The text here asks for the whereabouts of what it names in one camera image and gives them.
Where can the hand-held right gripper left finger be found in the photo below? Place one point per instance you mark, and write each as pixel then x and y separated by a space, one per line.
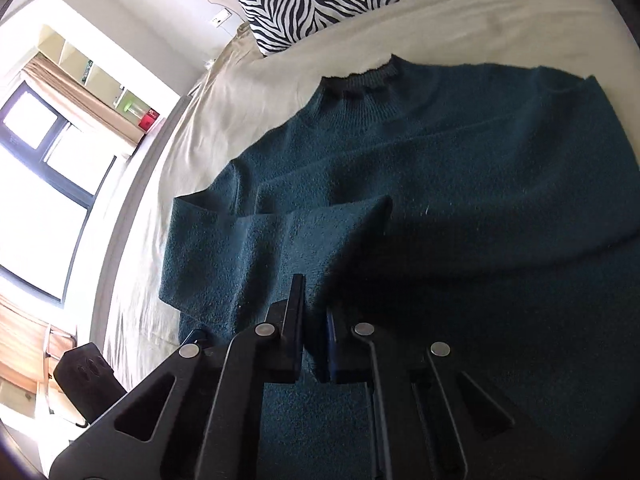
pixel 299 320

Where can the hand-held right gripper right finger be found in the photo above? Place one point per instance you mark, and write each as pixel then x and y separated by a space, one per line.
pixel 331 345

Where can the dark teal knit sweater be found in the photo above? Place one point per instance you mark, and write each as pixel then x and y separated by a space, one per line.
pixel 425 160

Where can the black framed window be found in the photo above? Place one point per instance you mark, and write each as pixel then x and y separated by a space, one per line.
pixel 45 185

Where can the bed with beige sheet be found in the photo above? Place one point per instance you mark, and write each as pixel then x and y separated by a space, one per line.
pixel 260 85

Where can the red box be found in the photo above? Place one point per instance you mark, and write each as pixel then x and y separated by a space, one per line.
pixel 149 122

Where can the beige curtain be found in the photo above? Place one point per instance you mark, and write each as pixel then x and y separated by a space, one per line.
pixel 85 105

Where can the zebra print pillow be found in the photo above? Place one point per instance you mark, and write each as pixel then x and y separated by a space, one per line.
pixel 320 0

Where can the white wall shelf unit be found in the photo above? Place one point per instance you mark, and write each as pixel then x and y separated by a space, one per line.
pixel 100 70

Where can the white wall outlet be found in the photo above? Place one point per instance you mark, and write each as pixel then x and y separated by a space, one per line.
pixel 220 19

